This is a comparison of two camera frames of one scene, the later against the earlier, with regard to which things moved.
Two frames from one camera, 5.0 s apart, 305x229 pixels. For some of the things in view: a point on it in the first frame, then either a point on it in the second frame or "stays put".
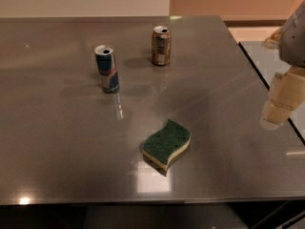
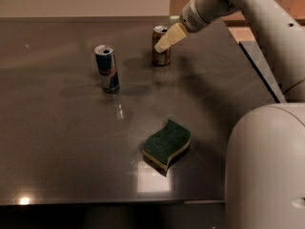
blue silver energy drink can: (107, 68) stays put
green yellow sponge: (164, 145) stays put
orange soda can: (161, 45) stays put
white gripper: (294, 43) to (190, 20)
